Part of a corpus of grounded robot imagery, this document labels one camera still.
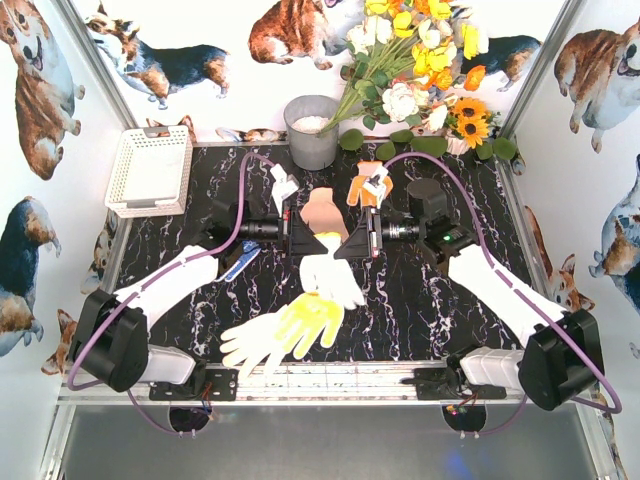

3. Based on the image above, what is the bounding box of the white glove orange cuff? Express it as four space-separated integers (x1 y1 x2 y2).
299 232 366 310

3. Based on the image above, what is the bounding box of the yellow palm glove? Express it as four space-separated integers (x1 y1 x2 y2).
275 293 344 360

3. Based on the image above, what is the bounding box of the blue dotted glove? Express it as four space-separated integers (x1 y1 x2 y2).
218 240 261 283

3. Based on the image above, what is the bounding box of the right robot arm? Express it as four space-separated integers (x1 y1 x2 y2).
335 172 604 411

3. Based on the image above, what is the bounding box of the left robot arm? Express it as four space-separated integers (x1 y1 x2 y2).
67 202 328 399

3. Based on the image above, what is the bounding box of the white plastic storage basket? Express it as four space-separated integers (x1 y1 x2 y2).
104 125 193 219

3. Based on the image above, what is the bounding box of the cream knit glove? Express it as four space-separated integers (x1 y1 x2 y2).
300 187 349 241

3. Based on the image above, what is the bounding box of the orange dotted glove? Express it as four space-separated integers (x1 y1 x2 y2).
346 161 393 208

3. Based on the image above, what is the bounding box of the cream glove at front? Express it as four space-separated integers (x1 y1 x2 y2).
219 307 290 383

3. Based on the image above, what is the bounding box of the grey metal bucket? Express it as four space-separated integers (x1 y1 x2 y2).
283 95 339 171

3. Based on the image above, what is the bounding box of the small sunflower pot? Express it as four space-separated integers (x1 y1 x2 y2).
445 97 501 155

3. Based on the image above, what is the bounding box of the artificial flower bouquet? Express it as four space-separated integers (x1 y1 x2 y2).
322 1 490 132

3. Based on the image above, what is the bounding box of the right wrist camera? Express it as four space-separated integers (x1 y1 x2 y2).
363 166 393 198

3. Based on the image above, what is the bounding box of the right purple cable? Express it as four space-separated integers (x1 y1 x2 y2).
382 151 624 437

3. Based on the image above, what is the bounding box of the purple cable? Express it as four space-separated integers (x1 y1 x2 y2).
382 151 624 437
66 152 281 437

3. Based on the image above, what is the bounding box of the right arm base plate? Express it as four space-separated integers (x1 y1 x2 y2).
400 355 507 400

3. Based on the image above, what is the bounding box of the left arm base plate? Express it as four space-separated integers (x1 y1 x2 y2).
149 364 238 401

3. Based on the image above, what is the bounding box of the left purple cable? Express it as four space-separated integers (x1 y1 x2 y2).
66 152 281 437

